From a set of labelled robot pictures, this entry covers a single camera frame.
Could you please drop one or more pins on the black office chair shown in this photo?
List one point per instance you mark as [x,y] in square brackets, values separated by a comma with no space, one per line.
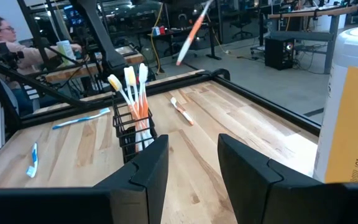
[241,25]

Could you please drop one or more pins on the wooden standing desk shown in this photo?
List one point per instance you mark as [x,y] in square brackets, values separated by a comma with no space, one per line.
[331,12]

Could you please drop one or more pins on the black computer tower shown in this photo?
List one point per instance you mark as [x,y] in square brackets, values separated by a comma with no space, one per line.
[278,53]

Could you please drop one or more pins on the blue and white toothbrush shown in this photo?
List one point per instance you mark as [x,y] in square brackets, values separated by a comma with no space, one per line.
[34,158]
[82,119]

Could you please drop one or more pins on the orange and white toothbrush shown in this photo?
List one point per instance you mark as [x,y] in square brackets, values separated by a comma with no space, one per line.
[133,76]
[193,31]
[116,82]
[128,76]
[182,111]

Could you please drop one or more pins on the white wipes canister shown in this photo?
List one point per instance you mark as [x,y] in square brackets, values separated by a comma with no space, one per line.
[353,109]

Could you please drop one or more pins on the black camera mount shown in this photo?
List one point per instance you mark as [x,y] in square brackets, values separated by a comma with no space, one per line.
[8,54]

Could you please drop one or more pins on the white and green container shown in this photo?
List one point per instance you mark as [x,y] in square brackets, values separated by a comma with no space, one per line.
[65,51]

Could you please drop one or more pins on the person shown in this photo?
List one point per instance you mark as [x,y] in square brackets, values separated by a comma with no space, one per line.
[26,56]

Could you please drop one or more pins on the red and blue box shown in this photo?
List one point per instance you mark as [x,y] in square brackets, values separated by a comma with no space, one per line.
[158,30]

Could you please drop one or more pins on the black desk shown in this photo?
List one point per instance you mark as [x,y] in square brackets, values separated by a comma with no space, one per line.
[211,43]

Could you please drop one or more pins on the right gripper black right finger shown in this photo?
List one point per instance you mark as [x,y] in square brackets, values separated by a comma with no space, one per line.
[247,183]

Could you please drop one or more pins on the wooden workbench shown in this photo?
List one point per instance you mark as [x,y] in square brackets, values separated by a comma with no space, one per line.
[73,73]

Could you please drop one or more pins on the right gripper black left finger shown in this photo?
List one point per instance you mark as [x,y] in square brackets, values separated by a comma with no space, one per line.
[141,193]

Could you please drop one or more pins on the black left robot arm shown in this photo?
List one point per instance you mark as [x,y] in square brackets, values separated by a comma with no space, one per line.
[101,37]

